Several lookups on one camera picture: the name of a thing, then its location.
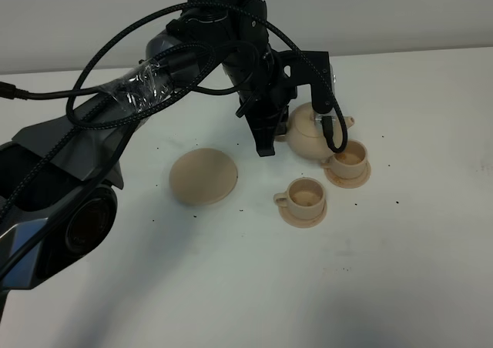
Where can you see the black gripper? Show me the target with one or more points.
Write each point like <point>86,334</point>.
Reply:
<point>264,100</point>

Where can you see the beige ceramic teapot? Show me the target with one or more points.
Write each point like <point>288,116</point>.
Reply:
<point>305,136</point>

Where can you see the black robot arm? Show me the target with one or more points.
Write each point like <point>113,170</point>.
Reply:
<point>59,177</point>

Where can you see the large beige teapot saucer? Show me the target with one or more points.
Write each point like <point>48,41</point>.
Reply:
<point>202,177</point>

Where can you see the near beige teacup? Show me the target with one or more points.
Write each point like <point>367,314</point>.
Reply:
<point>304,199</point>

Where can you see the beige teacup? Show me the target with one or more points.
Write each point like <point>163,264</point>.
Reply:
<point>304,199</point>
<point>349,164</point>

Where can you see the far beige teacup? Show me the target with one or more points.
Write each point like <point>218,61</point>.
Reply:
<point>349,164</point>

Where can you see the far beige cup saucer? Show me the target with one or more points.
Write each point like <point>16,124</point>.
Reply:
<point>349,183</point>

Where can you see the beige cup saucer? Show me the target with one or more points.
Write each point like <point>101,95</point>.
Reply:
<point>301,223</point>
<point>349,183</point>

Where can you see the near beige cup saucer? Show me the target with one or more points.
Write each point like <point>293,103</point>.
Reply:
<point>301,223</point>

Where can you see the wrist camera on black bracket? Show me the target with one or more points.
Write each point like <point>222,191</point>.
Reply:
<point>314,70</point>

